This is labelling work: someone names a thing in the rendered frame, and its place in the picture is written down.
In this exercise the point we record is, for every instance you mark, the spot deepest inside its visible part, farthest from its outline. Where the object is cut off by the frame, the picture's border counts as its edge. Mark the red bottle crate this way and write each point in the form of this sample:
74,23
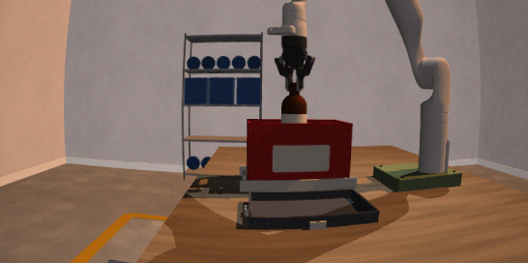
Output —
317,149

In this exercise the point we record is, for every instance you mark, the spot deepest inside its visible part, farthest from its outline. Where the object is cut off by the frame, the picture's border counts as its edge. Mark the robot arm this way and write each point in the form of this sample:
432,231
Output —
430,73

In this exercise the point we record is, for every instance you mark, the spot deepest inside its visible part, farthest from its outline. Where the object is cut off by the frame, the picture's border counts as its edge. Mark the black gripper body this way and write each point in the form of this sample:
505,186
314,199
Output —
294,44

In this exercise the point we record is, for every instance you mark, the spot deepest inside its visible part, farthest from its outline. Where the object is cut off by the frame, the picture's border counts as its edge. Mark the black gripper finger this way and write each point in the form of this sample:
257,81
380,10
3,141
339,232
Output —
302,71
284,70

